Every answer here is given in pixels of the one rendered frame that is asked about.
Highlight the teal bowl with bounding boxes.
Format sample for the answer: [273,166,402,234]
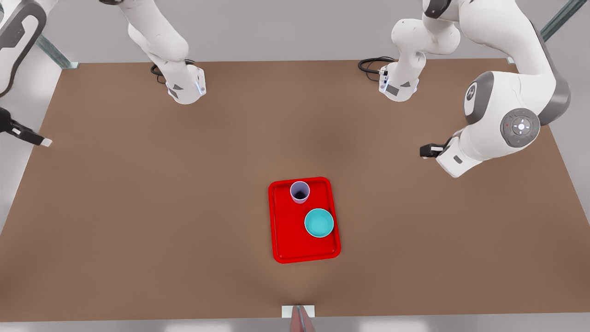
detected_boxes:
[304,208,335,239]

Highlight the pale lilac cup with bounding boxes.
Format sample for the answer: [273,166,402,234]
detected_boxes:
[289,181,311,204]

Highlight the red plastic tray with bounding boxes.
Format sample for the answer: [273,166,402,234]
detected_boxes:
[268,177,342,264]

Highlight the silver frame post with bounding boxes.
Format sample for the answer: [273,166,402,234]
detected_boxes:
[34,34,79,70]
[507,0,589,65]
[282,304,316,332]

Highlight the black cable loop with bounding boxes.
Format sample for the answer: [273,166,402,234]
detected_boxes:
[358,56,397,84]
[150,59,196,85]

